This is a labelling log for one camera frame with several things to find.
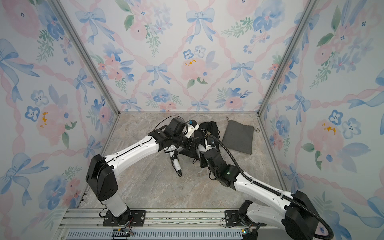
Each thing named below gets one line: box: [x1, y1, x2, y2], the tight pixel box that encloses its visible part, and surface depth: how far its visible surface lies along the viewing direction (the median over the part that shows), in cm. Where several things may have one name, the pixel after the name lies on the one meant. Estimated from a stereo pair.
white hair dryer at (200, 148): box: [195, 144, 206, 159], surface depth 82 cm
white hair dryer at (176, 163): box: [169, 152, 182, 176], surface depth 92 cm
